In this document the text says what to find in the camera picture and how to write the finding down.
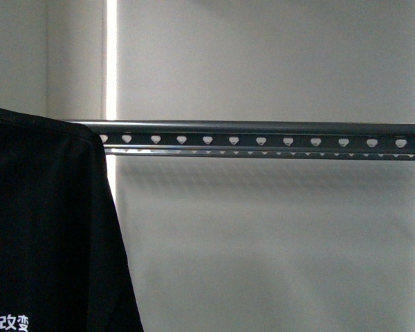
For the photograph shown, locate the grey drying rack frame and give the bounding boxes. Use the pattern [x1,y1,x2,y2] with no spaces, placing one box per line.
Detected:
[81,120,415,161]

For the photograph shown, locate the black printed t-shirt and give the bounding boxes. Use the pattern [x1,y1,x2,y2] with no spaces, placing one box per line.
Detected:
[0,109,142,331]

